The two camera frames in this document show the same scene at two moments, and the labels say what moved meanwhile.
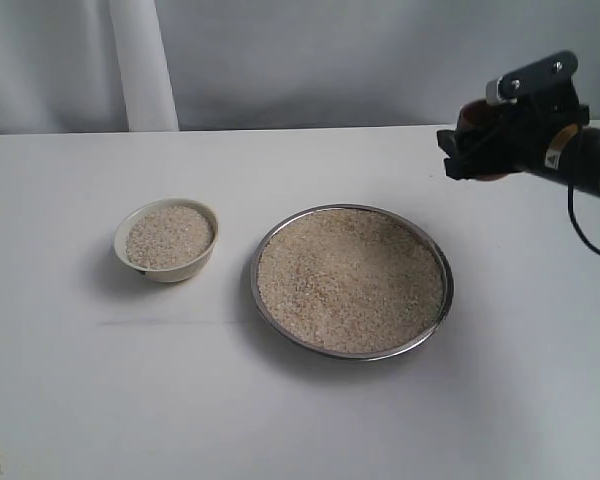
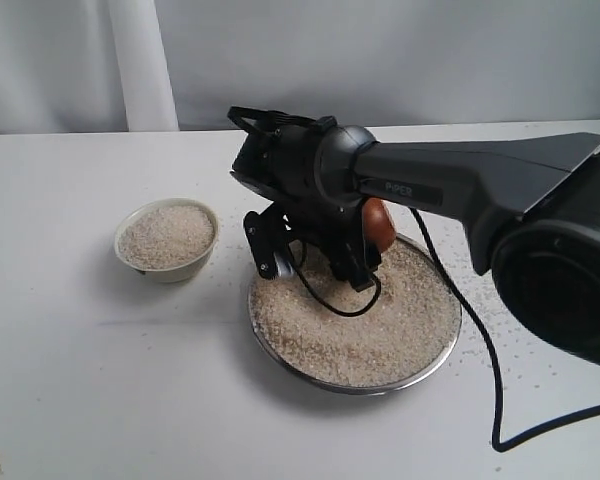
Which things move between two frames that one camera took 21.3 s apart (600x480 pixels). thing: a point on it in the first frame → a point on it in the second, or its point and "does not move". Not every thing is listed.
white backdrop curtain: (97, 66) does not move
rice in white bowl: (168, 237) does not move
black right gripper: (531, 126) → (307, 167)
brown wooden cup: (476, 113) → (378, 224)
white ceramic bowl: (167, 240) does not move
